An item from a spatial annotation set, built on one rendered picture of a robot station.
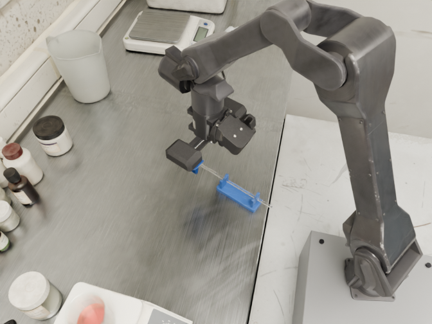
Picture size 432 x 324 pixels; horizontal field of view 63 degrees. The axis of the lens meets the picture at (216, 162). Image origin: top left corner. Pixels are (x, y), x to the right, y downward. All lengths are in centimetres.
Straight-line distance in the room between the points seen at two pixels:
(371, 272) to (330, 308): 10
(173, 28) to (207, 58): 66
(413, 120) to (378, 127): 168
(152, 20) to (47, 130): 53
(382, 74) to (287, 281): 44
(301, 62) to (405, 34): 142
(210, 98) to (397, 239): 34
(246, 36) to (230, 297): 45
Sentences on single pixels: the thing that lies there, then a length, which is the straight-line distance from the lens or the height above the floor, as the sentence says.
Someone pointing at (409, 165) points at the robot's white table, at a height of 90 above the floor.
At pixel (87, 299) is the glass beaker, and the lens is 57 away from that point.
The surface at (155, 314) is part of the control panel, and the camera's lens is 62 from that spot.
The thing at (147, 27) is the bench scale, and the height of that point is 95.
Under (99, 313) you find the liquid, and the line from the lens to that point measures 58.
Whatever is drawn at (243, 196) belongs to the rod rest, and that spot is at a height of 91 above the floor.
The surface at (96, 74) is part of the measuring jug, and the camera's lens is 97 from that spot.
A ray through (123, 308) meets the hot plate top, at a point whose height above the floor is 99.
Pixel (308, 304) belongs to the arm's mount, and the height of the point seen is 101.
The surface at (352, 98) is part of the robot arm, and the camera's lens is 37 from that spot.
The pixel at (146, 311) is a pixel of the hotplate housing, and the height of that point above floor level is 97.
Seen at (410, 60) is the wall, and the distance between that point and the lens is 186.
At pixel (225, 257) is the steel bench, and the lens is 71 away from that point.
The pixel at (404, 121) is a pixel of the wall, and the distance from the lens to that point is 210.
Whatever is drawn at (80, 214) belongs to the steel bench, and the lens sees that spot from 81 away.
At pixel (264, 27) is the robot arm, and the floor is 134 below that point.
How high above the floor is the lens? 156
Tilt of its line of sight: 52 degrees down
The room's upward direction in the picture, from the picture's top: straight up
